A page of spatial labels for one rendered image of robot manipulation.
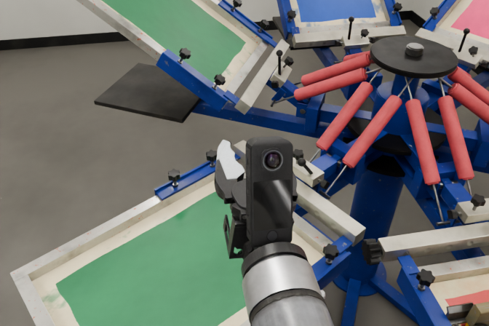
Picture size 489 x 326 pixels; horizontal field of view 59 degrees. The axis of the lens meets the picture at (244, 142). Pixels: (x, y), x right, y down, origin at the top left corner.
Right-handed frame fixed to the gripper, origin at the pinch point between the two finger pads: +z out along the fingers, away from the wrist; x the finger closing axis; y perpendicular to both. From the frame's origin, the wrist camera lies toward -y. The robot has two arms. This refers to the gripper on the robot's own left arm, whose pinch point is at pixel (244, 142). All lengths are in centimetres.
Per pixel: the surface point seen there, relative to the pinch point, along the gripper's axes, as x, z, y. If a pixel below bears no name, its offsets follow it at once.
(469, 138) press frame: 110, 70, 51
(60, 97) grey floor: -85, 305, 180
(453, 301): 70, 10, 63
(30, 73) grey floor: -121, 357, 185
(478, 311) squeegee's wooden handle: 67, 1, 53
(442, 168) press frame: 87, 52, 51
